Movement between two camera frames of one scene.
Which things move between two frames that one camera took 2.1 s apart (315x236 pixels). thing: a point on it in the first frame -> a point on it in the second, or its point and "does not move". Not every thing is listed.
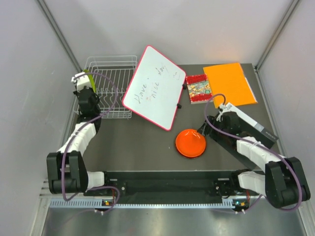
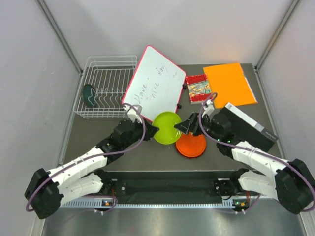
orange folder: x=230 y=80 does not move
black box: x=248 y=126 does not move
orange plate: x=190 y=143 does not move
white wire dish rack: x=111 y=75 does not move
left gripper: x=92 y=92 -> x=150 y=130
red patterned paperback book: x=199 y=89 does not move
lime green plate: x=91 y=79 -> x=165 y=121
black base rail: x=168 y=184 does not move
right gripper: x=204 y=129 -> x=183 y=126
